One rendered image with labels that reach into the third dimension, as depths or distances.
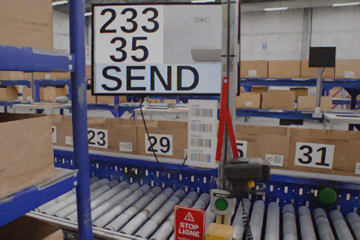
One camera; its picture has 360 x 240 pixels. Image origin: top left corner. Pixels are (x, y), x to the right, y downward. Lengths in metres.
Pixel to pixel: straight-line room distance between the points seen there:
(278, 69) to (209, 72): 5.03
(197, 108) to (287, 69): 5.15
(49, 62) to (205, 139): 0.53
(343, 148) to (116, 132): 1.15
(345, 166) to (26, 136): 1.31
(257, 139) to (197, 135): 0.63
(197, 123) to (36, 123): 0.49
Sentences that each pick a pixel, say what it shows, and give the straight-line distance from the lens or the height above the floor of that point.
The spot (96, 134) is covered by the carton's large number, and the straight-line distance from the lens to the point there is 1.75.
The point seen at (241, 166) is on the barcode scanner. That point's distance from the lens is 0.78.
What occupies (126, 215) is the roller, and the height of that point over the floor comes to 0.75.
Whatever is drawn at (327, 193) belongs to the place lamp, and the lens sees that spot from 1.43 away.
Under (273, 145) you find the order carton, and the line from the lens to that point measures 1.44.
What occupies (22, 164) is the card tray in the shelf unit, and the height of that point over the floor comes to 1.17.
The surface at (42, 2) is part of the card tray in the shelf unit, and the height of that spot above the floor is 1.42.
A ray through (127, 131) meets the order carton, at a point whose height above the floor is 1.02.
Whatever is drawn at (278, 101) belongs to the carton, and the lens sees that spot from 5.69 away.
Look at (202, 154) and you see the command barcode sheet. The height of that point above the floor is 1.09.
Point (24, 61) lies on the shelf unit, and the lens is 0.43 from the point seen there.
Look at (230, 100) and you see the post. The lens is 0.82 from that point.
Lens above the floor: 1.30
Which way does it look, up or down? 8 degrees down
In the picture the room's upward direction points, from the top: straight up
